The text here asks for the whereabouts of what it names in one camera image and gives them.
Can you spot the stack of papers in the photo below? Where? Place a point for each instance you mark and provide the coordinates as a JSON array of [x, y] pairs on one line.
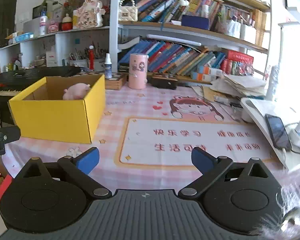
[[240, 86]]

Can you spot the white laptop stand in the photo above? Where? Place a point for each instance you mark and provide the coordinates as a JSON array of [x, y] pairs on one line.
[[256, 109]]

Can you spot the wooden chess box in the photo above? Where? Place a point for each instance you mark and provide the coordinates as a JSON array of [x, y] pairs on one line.
[[117, 81]]

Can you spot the pink cylindrical humidifier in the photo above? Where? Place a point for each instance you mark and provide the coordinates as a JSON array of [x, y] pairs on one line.
[[138, 64]]

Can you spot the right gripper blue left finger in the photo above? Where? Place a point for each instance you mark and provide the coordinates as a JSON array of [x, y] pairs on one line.
[[76, 171]]

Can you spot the black yamaha keyboard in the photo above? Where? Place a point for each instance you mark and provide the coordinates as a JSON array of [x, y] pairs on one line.
[[12, 83]]

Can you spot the yellow cardboard box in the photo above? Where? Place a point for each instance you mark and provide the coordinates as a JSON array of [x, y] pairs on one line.
[[41, 112]]

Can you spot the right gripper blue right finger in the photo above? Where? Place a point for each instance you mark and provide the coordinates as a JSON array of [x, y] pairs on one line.
[[211, 169]]

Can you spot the brown retro radio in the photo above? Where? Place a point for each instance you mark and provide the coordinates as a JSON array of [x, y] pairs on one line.
[[164, 81]]

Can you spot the white blue spray bottle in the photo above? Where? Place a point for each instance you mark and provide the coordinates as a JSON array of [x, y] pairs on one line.
[[108, 67]]

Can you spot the pink checkered tablecloth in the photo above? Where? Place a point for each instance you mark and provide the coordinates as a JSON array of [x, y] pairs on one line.
[[145, 138]]

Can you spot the row of leaning books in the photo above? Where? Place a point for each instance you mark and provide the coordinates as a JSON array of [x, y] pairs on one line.
[[179, 59]]

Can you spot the black smartphone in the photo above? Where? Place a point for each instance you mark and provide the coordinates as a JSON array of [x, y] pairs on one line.
[[278, 133]]

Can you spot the white shelf unit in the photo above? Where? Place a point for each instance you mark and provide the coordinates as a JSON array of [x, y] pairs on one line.
[[62, 43]]

